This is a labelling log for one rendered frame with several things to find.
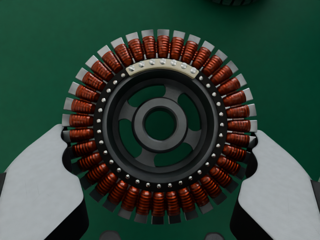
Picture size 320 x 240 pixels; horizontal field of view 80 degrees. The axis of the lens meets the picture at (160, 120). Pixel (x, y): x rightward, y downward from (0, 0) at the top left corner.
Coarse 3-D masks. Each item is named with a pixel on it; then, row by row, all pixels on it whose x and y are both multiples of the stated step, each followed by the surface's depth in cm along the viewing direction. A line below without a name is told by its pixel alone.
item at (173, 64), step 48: (144, 48) 11; (192, 48) 11; (96, 96) 11; (192, 96) 13; (240, 96) 11; (96, 144) 11; (144, 144) 11; (192, 144) 13; (240, 144) 11; (96, 192) 11; (144, 192) 10; (192, 192) 10
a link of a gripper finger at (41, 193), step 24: (48, 144) 10; (24, 168) 8; (48, 168) 8; (24, 192) 7; (48, 192) 7; (72, 192) 7; (0, 216) 6; (24, 216) 6; (48, 216) 6; (72, 216) 6
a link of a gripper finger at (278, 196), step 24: (264, 144) 10; (264, 168) 9; (288, 168) 9; (240, 192) 7; (264, 192) 7; (288, 192) 7; (312, 192) 7; (240, 216) 7; (264, 216) 6; (288, 216) 6; (312, 216) 6
